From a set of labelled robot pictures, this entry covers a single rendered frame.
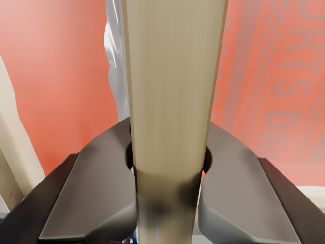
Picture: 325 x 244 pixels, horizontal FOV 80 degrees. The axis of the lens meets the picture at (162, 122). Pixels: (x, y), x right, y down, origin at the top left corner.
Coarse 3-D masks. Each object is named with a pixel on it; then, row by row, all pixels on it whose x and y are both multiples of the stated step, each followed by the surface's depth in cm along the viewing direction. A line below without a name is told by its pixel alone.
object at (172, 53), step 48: (144, 0) 5; (192, 0) 5; (144, 48) 6; (192, 48) 6; (144, 96) 6; (192, 96) 6; (144, 144) 7; (192, 144) 7; (144, 192) 8; (192, 192) 8; (144, 240) 10
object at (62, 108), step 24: (24, 72) 25; (48, 72) 25; (72, 72) 25; (96, 72) 25; (24, 96) 26; (48, 96) 26; (72, 96) 26; (96, 96) 26; (24, 120) 28; (48, 120) 28; (72, 120) 28; (96, 120) 28; (48, 144) 30; (72, 144) 30; (48, 168) 33; (288, 168) 32; (312, 168) 32
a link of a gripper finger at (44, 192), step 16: (64, 160) 8; (48, 176) 7; (64, 176) 7; (32, 192) 7; (48, 192) 7; (16, 208) 6; (32, 208) 6; (48, 208) 6; (0, 224) 6; (16, 224) 6; (32, 224) 6; (0, 240) 5; (16, 240) 5; (32, 240) 5
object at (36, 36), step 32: (0, 0) 21; (32, 0) 21; (64, 0) 21; (96, 0) 21; (0, 32) 23; (32, 32) 22; (64, 32) 22; (96, 32) 22; (32, 64) 24; (64, 64) 24; (96, 64) 24
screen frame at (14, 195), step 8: (0, 152) 31; (0, 160) 31; (0, 168) 31; (8, 168) 32; (0, 176) 31; (8, 176) 32; (0, 184) 31; (8, 184) 32; (16, 184) 34; (0, 192) 31; (8, 192) 32; (16, 192) 34; (0, 200) 31; (8, 200) 32; (16, 200) 34; (0, 208) 32; (8, 208) 32; (320, 208) 36; (0, 216) 33; (200, 232) 35
